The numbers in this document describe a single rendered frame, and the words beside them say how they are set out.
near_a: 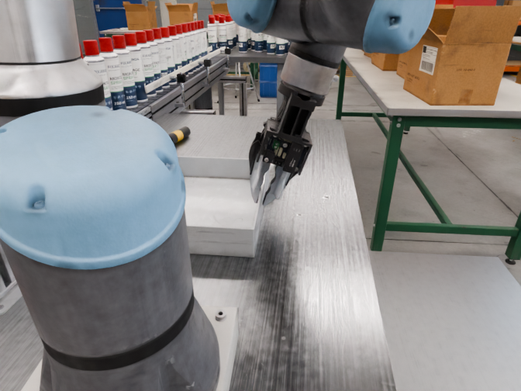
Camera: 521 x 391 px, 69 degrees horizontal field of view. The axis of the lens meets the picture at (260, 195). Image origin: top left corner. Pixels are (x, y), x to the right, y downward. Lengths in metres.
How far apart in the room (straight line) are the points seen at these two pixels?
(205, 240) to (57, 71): 0.32
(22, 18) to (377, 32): 0.28
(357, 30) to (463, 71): 1.42
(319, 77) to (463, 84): 1.30
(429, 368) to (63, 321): 0.36
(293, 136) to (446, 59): 1.26
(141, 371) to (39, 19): 0.26
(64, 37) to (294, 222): 0.45
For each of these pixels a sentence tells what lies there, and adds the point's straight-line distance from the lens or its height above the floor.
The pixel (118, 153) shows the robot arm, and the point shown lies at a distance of 0.24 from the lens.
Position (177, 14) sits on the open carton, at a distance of 6.03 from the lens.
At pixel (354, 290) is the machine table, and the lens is 0.53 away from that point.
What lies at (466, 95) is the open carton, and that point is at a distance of 1.83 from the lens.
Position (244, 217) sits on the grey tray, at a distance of 0.67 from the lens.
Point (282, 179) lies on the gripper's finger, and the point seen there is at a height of 0.91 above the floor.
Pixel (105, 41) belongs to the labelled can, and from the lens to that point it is 1.14.
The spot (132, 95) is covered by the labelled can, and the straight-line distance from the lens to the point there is 1.22.
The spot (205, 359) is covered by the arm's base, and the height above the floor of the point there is 0.91.
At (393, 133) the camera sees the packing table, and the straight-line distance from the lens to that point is 1.75.
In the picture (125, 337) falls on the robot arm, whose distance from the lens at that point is 0.28.
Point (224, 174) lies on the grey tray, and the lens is 0.81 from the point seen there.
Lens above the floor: 1.17
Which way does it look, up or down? 27 degrees down
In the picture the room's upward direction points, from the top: straight up
